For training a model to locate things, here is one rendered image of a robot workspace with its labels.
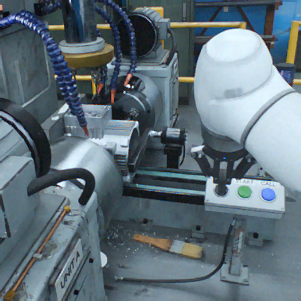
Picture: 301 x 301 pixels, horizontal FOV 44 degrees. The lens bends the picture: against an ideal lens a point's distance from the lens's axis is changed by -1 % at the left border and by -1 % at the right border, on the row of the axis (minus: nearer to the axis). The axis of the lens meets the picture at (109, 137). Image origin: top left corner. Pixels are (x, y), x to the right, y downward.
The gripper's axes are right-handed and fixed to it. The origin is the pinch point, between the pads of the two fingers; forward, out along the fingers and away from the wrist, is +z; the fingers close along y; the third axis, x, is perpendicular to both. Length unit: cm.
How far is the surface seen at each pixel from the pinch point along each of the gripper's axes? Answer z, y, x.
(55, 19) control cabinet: 189, 191, -272
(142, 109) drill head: 28, 28, -38
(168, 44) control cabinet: 215, 62, -259
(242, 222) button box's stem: 12.0, -5.5, 4.3
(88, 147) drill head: -3.6, 31.2, -3.9
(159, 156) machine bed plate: 60, 25, -37
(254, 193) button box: 4.3, -7.2, 0.2
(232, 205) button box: 4.5, -2.6, 3.6
